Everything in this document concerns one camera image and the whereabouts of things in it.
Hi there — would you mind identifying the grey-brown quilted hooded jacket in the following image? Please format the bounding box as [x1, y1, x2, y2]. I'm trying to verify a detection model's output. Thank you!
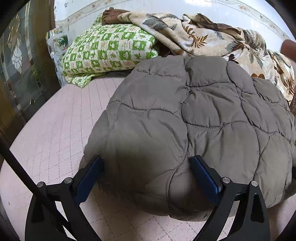
[80, 56, 295, 221]

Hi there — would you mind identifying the pink quilted mattress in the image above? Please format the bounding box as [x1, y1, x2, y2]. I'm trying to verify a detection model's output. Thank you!
[0, 77, 292, 241]

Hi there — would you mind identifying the wooden stained-glass door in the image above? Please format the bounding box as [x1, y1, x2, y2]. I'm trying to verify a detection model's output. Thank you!
[1, 1, 61, 142]

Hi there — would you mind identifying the green checkered pillow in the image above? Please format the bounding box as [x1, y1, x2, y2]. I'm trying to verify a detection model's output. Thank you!
[61, 16, 159, 88]

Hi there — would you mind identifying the floral fabric by door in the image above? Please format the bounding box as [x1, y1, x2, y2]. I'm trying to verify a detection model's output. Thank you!
[46, 26, 69, 87]

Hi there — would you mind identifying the beige leaf-print blanket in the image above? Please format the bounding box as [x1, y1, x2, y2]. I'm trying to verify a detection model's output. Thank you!
[101, 7, 296, 107]

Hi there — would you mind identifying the dark red headboard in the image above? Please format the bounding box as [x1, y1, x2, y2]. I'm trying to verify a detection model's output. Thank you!
[280, 39, 296, 62]

